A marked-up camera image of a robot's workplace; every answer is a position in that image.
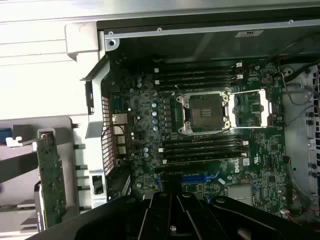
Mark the silver drive cage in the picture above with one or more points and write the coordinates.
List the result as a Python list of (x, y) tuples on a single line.
[(297, 125)]

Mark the black expansion slot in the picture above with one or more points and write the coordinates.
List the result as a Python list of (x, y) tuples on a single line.
[(182, 167)]

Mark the silver chipset heat sink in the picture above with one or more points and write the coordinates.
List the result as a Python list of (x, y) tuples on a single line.
[(238, 193)]

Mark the silver socket cover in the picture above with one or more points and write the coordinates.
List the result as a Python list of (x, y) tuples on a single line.
[(265, 107)]

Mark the open black PC case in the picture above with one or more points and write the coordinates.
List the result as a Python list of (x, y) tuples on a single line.
[(225, 45)]

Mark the thin metal locking lever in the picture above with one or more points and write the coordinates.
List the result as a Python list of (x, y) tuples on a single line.
[(176, 86)]

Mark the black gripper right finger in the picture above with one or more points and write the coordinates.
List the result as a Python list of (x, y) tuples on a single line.
[(237, 220)]

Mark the blue expansion slot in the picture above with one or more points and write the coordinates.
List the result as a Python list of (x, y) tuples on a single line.
[(197, 179)]

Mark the black RAM slot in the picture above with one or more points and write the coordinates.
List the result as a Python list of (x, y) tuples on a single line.
[(202, 147), (202, 153), (197, 85), (197, 79), (164, 162), (202, 141), (197, 73), (197, 68)]

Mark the CPU socket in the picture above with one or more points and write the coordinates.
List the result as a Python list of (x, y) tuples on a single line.
[(203, 112)]

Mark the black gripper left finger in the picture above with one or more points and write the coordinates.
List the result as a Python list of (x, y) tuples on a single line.
[(112, 220)]

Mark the grey parts rack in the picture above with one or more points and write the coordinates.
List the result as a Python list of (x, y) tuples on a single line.
[(68, 162)]

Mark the blue disk caddy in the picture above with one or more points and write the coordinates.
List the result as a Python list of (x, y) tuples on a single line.
[(5, 132)]

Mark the green motherboard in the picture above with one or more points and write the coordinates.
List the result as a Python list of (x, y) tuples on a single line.
[(265, 150)]

